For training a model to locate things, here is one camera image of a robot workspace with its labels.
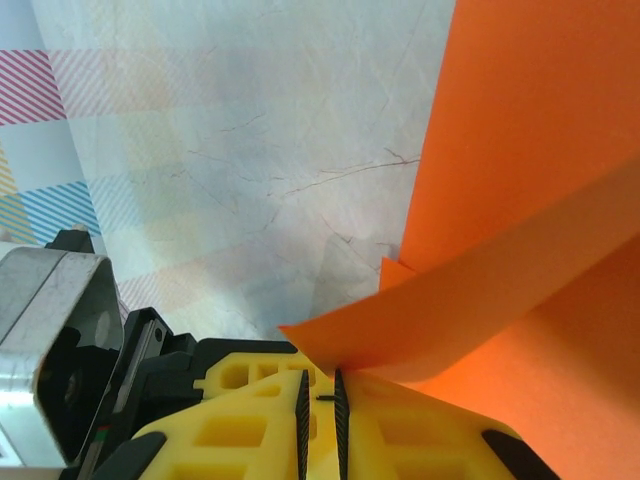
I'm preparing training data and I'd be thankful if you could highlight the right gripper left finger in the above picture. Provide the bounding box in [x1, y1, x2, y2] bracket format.
[93, 349, 326, 480]

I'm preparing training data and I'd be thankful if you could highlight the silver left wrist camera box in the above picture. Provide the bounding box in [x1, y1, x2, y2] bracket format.
[0, 247, 125, 471]

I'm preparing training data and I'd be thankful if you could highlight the orange paper sheet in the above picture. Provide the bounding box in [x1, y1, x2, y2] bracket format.
[277, 0, 640, 480]

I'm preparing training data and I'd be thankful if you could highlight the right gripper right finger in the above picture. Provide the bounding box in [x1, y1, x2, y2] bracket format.
[322, 368, 562, 480]

